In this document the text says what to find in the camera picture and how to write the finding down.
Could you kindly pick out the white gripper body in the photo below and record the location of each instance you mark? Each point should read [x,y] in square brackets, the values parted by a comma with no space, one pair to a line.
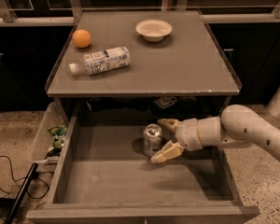
[187,133]

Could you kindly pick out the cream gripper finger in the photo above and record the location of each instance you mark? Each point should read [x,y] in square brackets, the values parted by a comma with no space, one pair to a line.
[169,151]
[169,124]

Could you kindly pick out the silver 7up soda can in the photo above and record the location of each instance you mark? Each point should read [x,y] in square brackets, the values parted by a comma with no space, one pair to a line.
[152,139]

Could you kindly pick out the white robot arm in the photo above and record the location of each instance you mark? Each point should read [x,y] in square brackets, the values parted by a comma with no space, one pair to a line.
[238,125]

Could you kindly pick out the grey cabinet counter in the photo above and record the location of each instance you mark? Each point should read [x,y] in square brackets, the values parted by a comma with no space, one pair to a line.
[188,62]

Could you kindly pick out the grey open top drawer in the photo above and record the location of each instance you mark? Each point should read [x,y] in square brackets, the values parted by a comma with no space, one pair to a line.
[103,177]

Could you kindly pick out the clear plastic water bottle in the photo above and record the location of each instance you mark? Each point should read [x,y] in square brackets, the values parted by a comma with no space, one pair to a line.
[101,61]

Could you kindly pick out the white paper bowl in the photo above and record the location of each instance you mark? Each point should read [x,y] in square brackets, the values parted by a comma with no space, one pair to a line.
[153,30]

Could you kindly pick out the green snack bag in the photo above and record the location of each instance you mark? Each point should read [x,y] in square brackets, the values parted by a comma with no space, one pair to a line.
[58,134]

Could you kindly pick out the orange fruit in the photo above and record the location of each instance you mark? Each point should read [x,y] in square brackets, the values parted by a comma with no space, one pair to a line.
[81,38]

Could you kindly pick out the clear plastic storage bin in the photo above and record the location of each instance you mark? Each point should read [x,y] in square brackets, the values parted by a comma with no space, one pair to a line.
[43,139]

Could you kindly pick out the black bar on floor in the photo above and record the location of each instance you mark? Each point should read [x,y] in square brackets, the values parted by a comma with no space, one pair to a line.
[24,187]

